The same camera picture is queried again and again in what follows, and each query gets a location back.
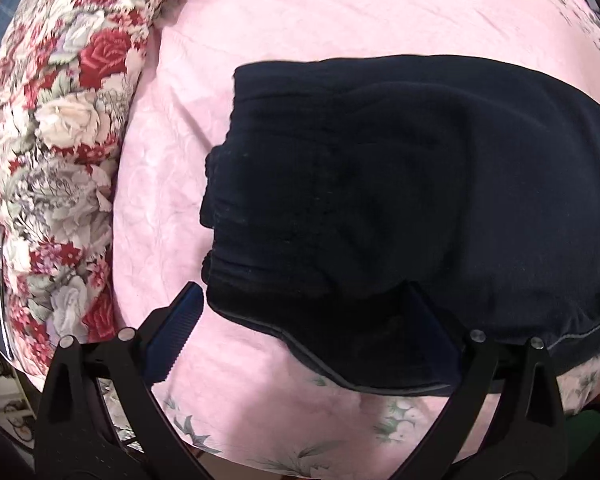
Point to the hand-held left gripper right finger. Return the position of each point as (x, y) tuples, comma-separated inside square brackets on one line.
[(437, 345)]

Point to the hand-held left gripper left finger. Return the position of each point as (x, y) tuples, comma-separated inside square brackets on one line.
[(177, 332)]

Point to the navy shorts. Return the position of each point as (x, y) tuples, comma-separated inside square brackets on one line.
[(380, 185)]

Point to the red floral quilt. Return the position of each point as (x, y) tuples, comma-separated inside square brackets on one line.
[(70, 160)]

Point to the pink floral bed sheet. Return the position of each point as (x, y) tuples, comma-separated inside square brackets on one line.
[(190, 110)]

